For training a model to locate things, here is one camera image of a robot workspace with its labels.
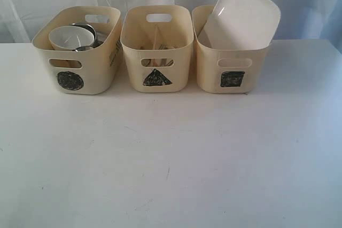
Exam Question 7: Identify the steel fork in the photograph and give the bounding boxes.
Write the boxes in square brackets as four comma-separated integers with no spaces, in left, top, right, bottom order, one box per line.
[158,44,176,50]

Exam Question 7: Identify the steel bowl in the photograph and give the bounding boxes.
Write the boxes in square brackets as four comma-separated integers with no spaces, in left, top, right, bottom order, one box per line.
[71,22,103,48]

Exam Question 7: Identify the steel mug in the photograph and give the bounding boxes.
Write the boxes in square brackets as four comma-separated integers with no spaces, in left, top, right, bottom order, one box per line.
[73,46,94,52]

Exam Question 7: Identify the white square plate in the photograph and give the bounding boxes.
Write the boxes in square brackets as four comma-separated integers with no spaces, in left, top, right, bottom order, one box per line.
[198,0,281,50]

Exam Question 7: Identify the white round bowl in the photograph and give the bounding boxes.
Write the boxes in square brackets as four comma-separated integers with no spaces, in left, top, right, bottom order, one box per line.
[48,26,95,51]

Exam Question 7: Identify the cream bin with square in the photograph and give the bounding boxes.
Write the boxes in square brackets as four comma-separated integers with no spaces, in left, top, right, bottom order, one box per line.
[192,5,270,93]

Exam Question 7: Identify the cream bin with triangle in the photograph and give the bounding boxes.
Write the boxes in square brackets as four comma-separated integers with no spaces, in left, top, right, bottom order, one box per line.
[121,5,194,93]

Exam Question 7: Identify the cream bin with circle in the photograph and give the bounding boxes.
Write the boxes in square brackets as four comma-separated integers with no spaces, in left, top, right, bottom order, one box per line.
[32,6,122,95]

